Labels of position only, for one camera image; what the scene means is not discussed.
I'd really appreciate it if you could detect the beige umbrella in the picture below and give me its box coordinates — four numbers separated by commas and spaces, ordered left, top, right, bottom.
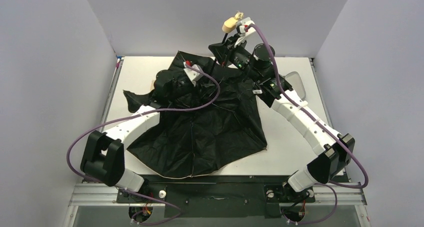
123, 51, 268, 179

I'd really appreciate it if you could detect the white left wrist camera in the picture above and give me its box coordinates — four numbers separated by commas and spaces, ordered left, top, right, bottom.
183, 60, 203, 87

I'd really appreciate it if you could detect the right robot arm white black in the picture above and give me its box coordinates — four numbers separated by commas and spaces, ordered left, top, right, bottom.
208, 34, 355, 193

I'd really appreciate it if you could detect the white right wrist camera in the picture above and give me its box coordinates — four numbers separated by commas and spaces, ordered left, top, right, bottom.
234, 17, 257, 47

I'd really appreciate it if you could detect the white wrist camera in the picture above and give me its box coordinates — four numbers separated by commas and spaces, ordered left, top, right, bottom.
183, 60, 203, 87
234, 17, 257, 47

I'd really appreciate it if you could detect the aluminium front rail frame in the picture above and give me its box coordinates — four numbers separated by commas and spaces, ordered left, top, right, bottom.
63, 180, 371, 227

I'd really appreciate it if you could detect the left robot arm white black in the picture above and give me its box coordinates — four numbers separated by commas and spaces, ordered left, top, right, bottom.
80, 103, 177, 192

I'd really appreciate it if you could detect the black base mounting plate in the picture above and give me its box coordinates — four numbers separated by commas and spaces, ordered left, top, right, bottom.
116, 176, 315, 219

